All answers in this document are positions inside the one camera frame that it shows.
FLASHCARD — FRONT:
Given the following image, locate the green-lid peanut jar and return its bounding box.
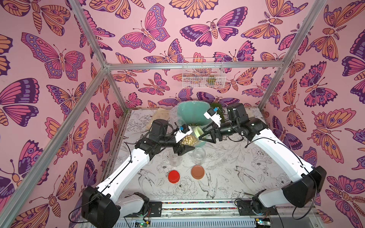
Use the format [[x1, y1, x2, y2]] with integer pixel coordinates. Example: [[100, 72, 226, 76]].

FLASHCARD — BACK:
[[180, 133, 201, 147]]

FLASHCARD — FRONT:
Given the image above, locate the green jar lid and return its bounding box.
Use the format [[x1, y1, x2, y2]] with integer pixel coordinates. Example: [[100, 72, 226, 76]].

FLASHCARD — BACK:
[[193, 126, 203, 141]]

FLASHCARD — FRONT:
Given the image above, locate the clear jar of peanuts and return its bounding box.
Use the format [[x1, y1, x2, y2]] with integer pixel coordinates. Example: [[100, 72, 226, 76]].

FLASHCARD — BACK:
[[168, 151, 182, 167]]

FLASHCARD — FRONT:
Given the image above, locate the brown-lid peanut jar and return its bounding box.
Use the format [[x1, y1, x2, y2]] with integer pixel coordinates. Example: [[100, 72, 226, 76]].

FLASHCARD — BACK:
[[192, 147, 206, 165]]

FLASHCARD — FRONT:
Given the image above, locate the brown jar lid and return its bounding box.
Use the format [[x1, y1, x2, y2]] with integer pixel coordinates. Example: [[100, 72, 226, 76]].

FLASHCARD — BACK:
[[191, 165, 205, 180]]

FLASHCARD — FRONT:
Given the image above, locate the red jar lid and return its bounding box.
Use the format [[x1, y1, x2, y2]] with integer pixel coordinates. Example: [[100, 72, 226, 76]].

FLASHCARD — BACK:
[[168, 170, 180, 184]]

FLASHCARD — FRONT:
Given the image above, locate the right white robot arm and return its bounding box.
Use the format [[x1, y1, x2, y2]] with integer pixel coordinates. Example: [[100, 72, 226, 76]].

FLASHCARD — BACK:
[[199, 103, 327, 215]]

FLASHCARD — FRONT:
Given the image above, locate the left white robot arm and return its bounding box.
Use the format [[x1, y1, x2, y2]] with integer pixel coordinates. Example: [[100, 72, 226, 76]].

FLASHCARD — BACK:
[[81, 119, 194, 228]]

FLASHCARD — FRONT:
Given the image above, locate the teal plastic trash bin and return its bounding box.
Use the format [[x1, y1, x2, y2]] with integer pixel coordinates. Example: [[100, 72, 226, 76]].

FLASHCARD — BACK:
[[176, 101, 213, 148]]

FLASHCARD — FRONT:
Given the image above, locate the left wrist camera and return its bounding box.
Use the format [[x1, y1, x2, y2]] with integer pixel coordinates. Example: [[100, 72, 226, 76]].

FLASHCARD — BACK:
[[174, 124, 193, 143]]

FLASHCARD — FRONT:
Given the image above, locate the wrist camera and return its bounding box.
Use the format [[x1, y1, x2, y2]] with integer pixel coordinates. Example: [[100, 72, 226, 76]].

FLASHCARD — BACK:
[[204, 107, 221, 127], [174, 124, 193, 143]]

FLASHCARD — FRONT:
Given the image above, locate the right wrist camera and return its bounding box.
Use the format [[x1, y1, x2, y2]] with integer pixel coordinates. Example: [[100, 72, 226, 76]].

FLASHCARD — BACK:
[[204, 107, 221, 127]]

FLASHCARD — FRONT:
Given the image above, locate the white wire basket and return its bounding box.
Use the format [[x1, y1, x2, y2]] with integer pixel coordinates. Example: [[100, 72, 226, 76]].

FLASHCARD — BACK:
[[181, 62, 226, 89]]

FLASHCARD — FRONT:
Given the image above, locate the aluminium front rail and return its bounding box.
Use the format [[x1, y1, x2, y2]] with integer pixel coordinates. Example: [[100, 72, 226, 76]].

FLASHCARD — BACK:
[[82, 198, 317, 220]]

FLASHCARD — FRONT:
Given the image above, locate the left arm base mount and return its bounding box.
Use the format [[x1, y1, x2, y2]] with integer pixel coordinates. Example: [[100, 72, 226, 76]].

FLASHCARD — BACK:
[[118, 192, 162, 218]]

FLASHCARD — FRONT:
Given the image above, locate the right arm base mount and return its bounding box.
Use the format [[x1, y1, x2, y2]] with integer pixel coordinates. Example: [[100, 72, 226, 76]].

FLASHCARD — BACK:
[[234, 191, 278, 216]]

